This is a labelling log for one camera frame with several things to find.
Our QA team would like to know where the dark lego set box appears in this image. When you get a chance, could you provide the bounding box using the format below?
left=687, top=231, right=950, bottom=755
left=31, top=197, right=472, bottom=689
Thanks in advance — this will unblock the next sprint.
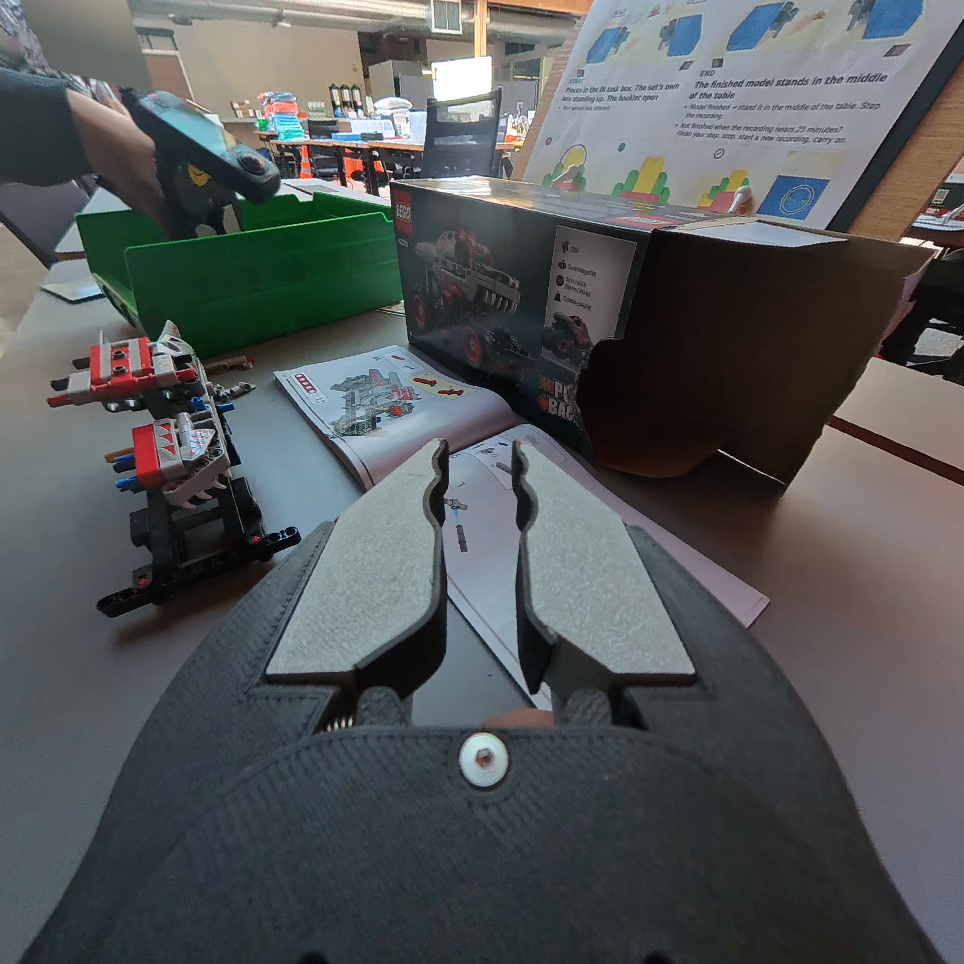
left=389, top=175, right=935, bottom=485

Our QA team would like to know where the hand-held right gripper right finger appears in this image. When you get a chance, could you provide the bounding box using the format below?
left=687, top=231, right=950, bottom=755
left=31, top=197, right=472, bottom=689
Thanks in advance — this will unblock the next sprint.
left=511, top=440, right=696, bottom=713

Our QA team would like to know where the printed instruction poster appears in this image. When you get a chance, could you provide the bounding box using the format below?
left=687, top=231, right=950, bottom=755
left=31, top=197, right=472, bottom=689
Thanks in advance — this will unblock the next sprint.
left=522, top=0, right=964, bottom=230

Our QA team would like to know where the stack of colourful packets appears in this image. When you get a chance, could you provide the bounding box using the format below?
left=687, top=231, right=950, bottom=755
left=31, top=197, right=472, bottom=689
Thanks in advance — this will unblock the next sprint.
left=258, top=90, right=306, bottom=139

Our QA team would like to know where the person's left hand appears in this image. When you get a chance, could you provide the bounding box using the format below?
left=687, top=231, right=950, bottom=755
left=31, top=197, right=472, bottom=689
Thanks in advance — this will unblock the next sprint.
left=66, top=90, right=176, bottom=236

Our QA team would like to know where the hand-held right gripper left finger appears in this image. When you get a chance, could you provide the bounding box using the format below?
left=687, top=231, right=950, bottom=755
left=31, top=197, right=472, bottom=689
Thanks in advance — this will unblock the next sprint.
left=267, top=438, right=451, bottom=699

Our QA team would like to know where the red and grey lego model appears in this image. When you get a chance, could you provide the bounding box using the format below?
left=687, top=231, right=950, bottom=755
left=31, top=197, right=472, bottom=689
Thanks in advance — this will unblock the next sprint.
left=47, top=320, right=302, bottom=620

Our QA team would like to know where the black mesh office chair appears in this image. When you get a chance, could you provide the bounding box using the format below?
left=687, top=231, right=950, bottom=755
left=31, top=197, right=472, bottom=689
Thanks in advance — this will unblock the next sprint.
left=422, top=86, right=504, bottom=180

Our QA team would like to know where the lego instruction booklet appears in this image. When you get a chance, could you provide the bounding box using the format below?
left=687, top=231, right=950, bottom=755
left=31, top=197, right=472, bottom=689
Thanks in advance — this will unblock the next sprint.
left=273, top=345, right=771, bottom=692

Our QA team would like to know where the green plastic bin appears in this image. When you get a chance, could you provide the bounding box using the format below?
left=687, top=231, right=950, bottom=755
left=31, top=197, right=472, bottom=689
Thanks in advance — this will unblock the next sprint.
left=75, top=190, right=405, bottom=359

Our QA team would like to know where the person's left forearm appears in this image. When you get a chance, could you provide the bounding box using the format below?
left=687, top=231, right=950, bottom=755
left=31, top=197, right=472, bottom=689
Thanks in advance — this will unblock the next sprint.
left=0, top=66, right=95, bottom=186

